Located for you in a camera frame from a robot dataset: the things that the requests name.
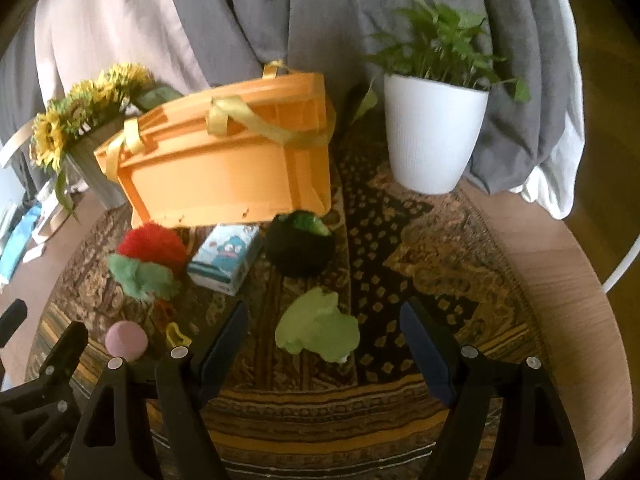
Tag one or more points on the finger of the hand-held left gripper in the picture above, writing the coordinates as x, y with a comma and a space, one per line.
65, 350
12, 317

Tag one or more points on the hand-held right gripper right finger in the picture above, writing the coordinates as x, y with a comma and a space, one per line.
425, 355

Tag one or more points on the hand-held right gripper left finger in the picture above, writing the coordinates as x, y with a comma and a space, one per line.
222, 350

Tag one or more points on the small yellow toy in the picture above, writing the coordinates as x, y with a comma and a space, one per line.
176, 336

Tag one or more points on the pink ball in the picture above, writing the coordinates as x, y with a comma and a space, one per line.
126, 341

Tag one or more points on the cartoon print tissue pack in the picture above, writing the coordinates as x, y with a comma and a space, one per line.
225, 260

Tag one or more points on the light green plush toy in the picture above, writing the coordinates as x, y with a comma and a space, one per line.
320, 330

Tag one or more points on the black and green plush toy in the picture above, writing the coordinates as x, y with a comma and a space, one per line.
300, 250

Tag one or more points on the red plush with green leaves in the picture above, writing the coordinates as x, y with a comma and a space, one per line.
150, 245

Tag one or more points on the orange plastic crate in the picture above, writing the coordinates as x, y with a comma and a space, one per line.
225, 175

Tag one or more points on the blue cloth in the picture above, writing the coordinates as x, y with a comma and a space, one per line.
17, 245

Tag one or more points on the patterned table rug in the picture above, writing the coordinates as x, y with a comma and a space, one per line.
400, 260

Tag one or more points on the grey flower vase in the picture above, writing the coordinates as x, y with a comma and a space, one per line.
97, 170

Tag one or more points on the white wooden desk lamp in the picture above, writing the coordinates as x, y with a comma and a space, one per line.
15, 146

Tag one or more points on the sunflower bouquet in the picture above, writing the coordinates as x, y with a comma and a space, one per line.
50, 135

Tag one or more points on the white sheer curtain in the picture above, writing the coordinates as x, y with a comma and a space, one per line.
555, 180

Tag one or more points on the white ribbed plant pot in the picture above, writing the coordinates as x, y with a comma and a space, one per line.
430, 135

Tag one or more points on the grey curtain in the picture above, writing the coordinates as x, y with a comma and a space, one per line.
12, 90
325, 15

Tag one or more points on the beige curtain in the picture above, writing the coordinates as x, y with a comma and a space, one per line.
125, 25

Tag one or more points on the green leafy plant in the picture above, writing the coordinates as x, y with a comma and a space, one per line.
440, 40

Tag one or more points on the white curved frame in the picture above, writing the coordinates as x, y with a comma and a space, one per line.
622, 262

